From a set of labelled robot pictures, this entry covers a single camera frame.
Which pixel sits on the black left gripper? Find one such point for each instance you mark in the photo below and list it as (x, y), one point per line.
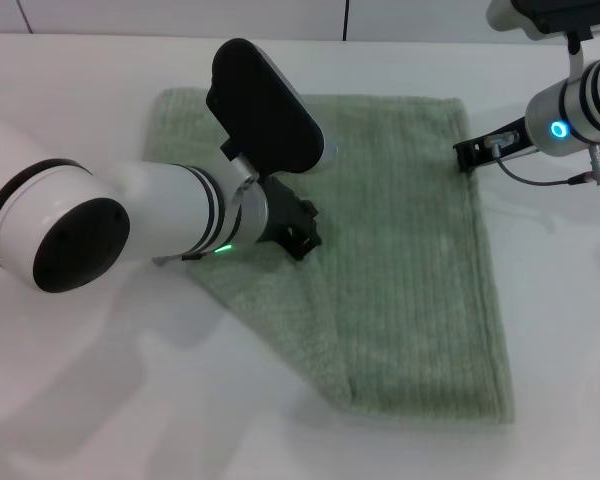
(280, 205)

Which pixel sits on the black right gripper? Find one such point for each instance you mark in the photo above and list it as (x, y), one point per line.
(510, 140)

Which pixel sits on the green terry towel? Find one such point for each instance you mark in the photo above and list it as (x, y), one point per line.
(405, 275)

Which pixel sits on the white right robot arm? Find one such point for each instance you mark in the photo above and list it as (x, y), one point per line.
(580, 105)

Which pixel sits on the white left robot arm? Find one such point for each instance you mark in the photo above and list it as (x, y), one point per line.
(145, 210)

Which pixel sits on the silver left camera bracket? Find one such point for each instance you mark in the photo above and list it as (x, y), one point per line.
(243, 177)

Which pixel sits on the silver camera bracket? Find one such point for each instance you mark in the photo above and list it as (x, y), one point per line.
(243, 177)
(577, 60)

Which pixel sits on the silver right camera bracket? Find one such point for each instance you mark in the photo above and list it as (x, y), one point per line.
(577, 60)

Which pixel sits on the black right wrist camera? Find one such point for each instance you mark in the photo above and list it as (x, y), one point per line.
(550, 12)

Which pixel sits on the thin black wall strip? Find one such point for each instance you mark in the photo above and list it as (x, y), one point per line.
(345, 20)

